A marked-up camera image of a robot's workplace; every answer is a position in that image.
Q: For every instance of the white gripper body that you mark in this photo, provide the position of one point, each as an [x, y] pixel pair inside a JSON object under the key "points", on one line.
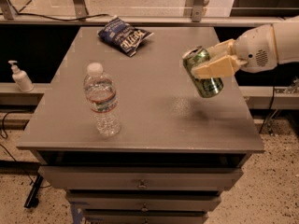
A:
{"points": [[255, 48]]}

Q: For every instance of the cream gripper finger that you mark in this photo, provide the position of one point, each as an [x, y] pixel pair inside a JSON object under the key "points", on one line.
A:
{"points": [[223, 67], [222, 50]]}

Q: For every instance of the green soda can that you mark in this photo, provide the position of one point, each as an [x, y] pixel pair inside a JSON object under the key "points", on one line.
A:
{"points": [[194, 62]]}

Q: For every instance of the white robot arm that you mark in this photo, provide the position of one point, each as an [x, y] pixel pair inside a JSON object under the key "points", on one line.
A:
{"points": [[287, 40]]}

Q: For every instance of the grey drawer cabinet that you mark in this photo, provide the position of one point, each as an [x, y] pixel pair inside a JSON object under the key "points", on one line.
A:
{"points": [[164, 122]]}

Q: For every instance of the blue chip bag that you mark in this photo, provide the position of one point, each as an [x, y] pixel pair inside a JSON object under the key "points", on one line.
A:
{"points": [[123, 35]]}

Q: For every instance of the clear plastic water bottle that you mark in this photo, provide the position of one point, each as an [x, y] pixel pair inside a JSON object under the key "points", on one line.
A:
{"points": [[101, 95]]}

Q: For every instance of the top grey drawer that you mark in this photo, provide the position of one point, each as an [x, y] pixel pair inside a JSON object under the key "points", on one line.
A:
{"points": [[145, 178]]}

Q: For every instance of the grey drawer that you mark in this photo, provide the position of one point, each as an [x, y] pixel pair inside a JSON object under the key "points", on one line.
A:
{"points": [[134, 217], [145, 178], [143, 201]]}

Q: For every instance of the middle grey drawer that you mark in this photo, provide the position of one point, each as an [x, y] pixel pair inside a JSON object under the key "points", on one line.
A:
{"points": [[143, 201]]}

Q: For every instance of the bottom grey drawer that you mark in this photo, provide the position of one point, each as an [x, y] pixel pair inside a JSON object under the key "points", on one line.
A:
{"points": [[134, 217]]}

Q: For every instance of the white pump dispenser bottle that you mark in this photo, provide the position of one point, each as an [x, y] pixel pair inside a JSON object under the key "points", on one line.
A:
{"points": [[20, 77]]}

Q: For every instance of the grey metal railing frame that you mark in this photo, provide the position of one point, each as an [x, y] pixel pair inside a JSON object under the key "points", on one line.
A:
{"points": [[149, 12]]}

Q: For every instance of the black metal floor bracket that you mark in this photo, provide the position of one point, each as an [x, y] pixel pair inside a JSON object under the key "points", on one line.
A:
{"points": [[32, 200]]}

